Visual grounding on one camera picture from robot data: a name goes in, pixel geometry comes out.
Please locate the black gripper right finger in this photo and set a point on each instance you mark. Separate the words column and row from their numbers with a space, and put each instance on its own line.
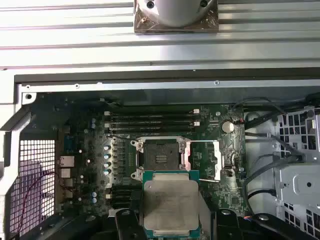
column 226, row 222

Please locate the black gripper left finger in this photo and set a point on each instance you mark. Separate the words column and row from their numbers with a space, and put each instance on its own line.
column 126, row 222

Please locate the silver CPU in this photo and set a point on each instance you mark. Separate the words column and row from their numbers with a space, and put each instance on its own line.
column 170, row 207

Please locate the metal socket cover frame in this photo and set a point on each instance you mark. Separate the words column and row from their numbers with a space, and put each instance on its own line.
column 217, row 160

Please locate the black RAM slot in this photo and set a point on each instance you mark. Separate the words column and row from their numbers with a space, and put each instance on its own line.
column 125, row 195
column 123, row 206
column 150, row 123
column 125, row 189
column 150, row 129
column 125, row 200
column 150, row 112
column 150, row 117

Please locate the black CPU socket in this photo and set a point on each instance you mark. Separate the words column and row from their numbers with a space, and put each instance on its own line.
column 162, row 150

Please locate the green motherboard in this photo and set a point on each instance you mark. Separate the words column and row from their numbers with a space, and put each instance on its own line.
column 225, row 195

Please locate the perforated metal drive cage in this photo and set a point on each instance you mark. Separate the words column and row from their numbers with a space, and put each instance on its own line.
column 300, row 180

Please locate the round coin cell battery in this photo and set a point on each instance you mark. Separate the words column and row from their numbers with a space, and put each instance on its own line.
column 227, row 127

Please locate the black and grey PC case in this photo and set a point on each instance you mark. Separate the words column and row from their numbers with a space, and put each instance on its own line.
column 150, row 86

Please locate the square brown mounting plate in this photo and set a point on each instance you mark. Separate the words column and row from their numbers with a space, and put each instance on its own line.
column 140, row 25

